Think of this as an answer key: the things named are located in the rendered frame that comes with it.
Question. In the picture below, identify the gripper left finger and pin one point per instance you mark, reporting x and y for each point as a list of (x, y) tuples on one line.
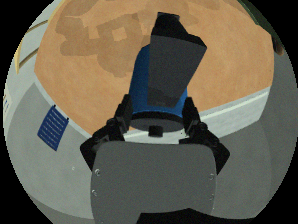
[(110, 132)]

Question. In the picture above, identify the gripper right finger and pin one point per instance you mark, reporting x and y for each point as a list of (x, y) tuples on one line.
[(199, 134)]

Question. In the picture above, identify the blue electric kettle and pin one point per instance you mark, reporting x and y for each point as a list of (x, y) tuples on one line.
[(174, 57)]

